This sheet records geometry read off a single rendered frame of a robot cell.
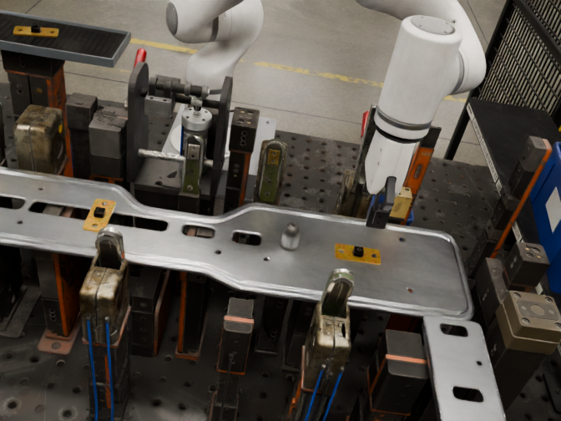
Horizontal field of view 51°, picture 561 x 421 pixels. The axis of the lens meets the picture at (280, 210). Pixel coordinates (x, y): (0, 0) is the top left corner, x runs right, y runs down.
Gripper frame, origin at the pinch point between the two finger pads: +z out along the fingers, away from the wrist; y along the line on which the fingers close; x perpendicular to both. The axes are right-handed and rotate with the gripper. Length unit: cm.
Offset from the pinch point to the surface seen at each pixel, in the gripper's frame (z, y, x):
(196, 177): 9.3, -12.1, -31.6
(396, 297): 11.8, 9.2, 6.3
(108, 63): -4, -27, -52
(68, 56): -4, -27, -60
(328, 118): 112, -222, 17
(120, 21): 113, -307, -127
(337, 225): 11.8, -7.4, -3.6
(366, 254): 11.5, -0.1, 1.6
